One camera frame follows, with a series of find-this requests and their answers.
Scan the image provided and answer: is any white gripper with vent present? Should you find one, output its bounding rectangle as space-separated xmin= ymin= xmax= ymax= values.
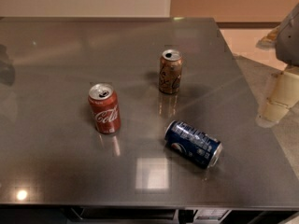
xmin=258 ymin=66 xmax=299 ymax=123

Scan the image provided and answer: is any blue Pepsi can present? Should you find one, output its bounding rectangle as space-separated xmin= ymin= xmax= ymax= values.
xmin=164 ymin=120 xmax=222 ymax=169

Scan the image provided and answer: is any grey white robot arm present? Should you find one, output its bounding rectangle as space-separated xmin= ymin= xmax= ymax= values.
xmin=256 ymin=4 xmax=299 ymax=128

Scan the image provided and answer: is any brown gold soda can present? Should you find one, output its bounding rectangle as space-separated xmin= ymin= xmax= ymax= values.
xmin=159 ymin=49 xmax=183 ymax=94

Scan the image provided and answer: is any red Coca-Cola can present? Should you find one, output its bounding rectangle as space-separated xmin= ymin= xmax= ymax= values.
xmin=88 ymin=83 xmax=121 ymax=134

